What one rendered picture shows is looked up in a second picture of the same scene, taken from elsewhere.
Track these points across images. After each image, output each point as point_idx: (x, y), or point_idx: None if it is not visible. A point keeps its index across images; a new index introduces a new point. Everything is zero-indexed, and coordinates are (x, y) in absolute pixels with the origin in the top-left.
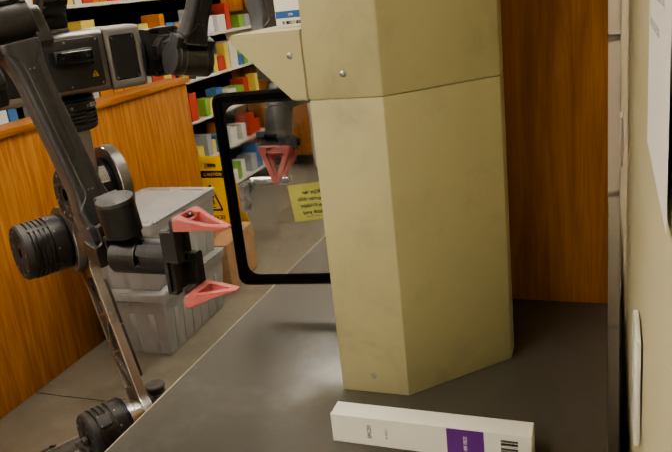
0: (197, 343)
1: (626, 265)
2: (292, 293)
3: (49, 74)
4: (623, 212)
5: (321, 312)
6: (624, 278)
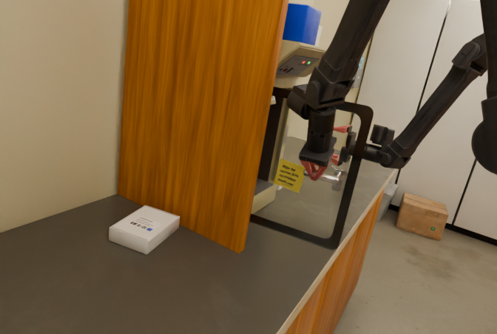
0: None
1: (117, 168)
2: (296, 267)
3: (443, 80)
4: (18, 196)
5: (276, 241)
6: (73, 208)
